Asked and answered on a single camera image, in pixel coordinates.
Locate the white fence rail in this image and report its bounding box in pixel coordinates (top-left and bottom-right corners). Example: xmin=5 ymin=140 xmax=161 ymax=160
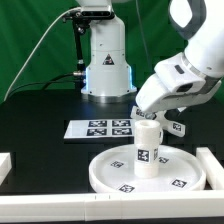
xmin=0 ymin=190 xmax=224 ymax=223
xmin=0 ymin=153 xmax=12 ymax=185
xmin=196 ymin=147 xmax=224 ymax=190

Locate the white cross-shaped table base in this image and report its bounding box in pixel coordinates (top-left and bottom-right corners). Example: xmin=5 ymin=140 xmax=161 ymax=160
xmin=130 ymin=106 xmax=185 ymax=137

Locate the black base cable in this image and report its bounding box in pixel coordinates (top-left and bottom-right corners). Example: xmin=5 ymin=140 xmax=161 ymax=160
xmin=6 ymin=71 xmax=88 ymax=98

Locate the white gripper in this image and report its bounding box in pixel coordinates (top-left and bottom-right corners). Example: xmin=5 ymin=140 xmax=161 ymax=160
xmin=136 ymin=53 xmax=221 ymax=120

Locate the white fiducial marker sheet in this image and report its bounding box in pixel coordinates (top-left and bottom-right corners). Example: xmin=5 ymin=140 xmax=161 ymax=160
xmin=64 ymin=119 xmax=134 ymax=140

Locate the black camera on stand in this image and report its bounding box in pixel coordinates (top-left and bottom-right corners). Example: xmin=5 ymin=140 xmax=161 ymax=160
xmin=62 ymin=6 xmax=115 ymax=72

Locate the white front fence rail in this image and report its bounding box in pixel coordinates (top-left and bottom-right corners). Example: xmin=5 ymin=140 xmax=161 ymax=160
xmin=0 ymin=190 xmax=224 ymax=223

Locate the white left fence rail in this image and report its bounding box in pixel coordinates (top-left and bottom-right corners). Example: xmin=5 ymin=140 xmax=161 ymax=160
xmin=0 ymin=153 xmax=12 ymax=185

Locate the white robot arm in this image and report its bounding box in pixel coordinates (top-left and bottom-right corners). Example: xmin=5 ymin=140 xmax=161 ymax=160
xmin=75 ymin=0 xmax=224 ymax=113

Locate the white right fence rail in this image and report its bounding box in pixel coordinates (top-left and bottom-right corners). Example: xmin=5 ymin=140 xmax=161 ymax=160
xmin=196 ymin=147 xmax=224 ymax=190

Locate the white round table top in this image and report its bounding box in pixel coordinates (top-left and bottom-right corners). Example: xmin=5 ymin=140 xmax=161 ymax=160
xmin=89 ymin=144 xmax=206 ymax=193

